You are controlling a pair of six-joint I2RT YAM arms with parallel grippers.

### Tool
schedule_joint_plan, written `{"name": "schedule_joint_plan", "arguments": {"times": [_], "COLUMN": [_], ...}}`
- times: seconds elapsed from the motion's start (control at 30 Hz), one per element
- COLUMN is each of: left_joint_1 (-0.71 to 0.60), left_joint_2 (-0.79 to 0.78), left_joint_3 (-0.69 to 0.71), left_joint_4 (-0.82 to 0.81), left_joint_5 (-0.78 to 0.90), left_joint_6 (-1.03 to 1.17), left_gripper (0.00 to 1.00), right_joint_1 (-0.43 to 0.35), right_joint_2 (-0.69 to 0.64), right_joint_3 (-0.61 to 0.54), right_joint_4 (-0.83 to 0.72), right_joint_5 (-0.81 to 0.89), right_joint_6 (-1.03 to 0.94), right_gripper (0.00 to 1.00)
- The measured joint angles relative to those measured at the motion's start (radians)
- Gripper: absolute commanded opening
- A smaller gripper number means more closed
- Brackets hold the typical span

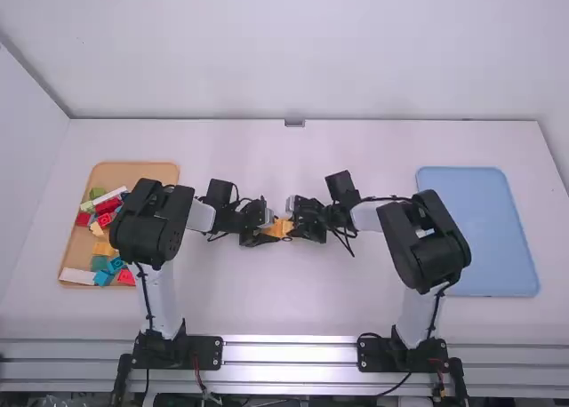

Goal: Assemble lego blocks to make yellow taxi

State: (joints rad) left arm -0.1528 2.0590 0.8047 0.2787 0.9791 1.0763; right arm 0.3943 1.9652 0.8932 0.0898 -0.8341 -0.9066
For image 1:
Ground tan tray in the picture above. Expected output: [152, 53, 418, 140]
[56, 160, 181, 289]

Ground black cable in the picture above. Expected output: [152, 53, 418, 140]
[373, 370, 414, 398]
[329, 222, 357, 259]

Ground red cable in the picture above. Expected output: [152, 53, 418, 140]
[192, 352, 209, 393]

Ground white toy brick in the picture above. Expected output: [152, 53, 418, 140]
[58, 267, 97, 287]
[92, 185, 131, 204]

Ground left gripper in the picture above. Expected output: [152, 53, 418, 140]
[238, 196, 268, 249]

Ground blue mat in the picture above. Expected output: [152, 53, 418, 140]
[414, 165, 541, 299]

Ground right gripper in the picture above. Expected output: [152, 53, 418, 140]
[290, 196, 331, 244]

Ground yellow toy car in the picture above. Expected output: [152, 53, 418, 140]
[260, 218, 295, 244]

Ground silver rails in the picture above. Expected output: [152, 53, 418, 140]
[0, 333, 569, 395]

